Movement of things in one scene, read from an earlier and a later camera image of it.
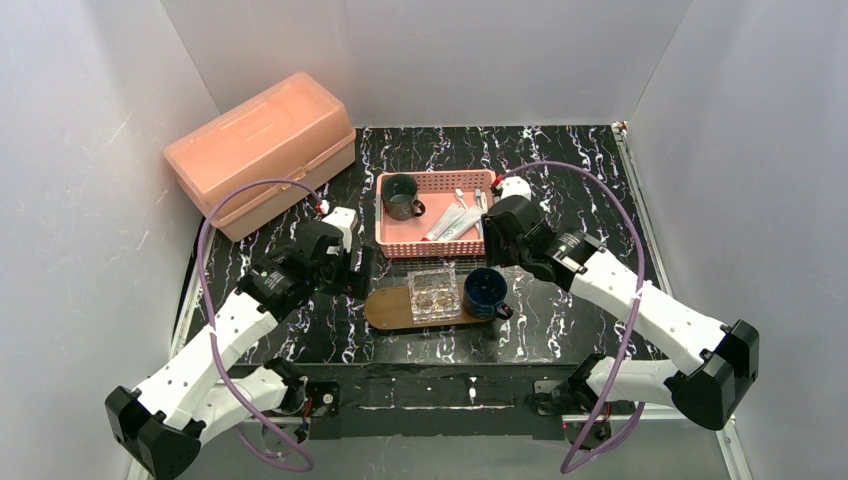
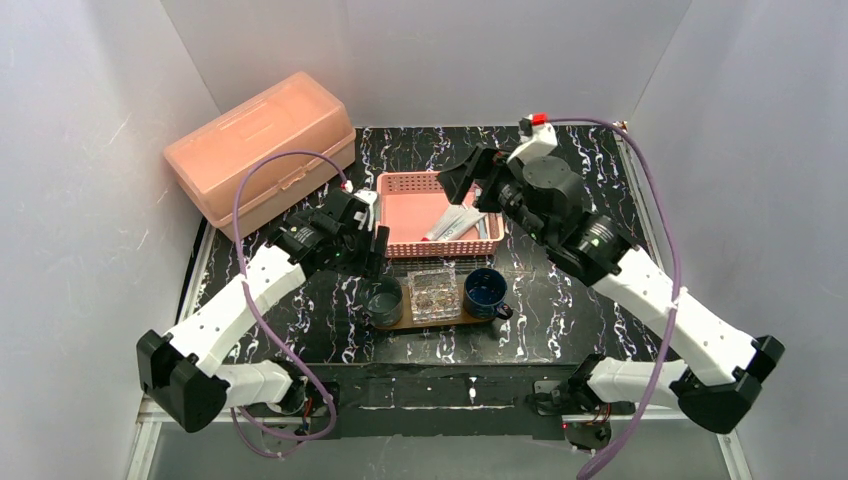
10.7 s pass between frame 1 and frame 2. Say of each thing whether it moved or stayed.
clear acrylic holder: stayed
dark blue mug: stayed
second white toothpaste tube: stayed
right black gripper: moved
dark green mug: moved
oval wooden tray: stayed
